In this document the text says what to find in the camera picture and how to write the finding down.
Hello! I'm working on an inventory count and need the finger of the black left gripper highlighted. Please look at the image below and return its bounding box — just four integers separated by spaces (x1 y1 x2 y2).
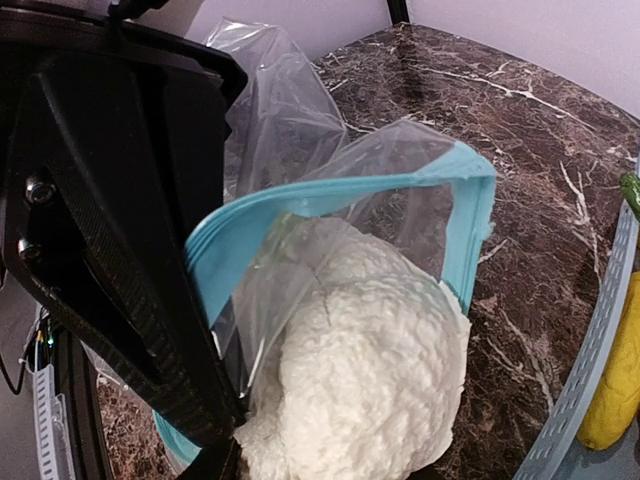
1 69 238 447

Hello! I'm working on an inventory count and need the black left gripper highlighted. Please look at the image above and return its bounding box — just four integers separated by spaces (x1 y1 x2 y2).
1 1 248 280

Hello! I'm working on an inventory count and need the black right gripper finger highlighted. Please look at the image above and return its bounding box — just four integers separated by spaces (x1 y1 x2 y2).
177 438 241 480

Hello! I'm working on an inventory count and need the white toy cauliflower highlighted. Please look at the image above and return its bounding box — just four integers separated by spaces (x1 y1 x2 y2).
235 214 471 479

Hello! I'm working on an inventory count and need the clear zip top bag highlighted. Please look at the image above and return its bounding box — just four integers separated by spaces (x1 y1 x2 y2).
84 15 499 480

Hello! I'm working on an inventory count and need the light blue perforated basket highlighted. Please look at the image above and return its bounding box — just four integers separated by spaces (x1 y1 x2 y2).
514 203 639 480

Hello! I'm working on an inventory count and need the yellow toy banana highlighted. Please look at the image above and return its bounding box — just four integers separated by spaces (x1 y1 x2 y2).
577 271 639 451

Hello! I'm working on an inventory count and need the green toy cucumber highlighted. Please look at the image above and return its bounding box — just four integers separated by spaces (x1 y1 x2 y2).
619 173 640 221

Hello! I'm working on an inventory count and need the light blue slotted cable duct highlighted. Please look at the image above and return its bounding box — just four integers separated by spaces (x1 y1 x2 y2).
33 365 76 480

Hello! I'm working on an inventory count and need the black front frame rail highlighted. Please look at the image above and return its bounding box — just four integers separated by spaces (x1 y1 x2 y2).
53 328 113 480

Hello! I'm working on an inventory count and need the black left rear frame post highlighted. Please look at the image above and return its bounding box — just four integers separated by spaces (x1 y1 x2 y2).
386 0 410 25

